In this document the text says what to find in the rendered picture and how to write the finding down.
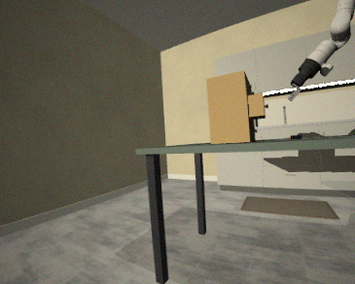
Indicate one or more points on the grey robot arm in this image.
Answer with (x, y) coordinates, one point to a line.
(340, 28)

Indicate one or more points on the small wooden chest of drawers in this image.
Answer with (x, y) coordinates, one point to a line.
(228, 109)

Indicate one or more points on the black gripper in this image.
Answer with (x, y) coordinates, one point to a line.
(315, 62)

